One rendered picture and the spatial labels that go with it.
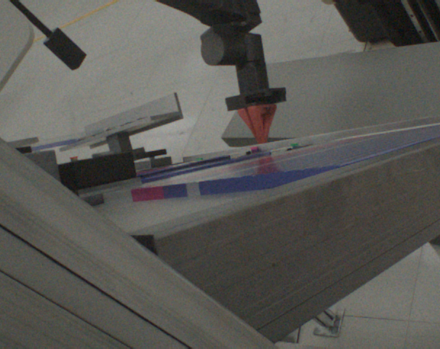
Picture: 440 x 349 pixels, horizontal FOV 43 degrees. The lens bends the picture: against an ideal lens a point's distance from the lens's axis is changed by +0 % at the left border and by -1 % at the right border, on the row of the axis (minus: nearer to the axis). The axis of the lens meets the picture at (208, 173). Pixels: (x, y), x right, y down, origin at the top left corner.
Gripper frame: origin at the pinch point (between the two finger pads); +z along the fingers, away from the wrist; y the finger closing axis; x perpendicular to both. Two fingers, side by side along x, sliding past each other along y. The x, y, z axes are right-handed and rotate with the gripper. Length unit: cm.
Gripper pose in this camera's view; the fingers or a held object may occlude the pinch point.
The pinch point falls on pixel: (262, 140)
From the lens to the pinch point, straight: 106.8
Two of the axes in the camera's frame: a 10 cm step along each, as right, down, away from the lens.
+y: 7.3, -0.9, -6.8
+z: 1.6, 9.9, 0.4
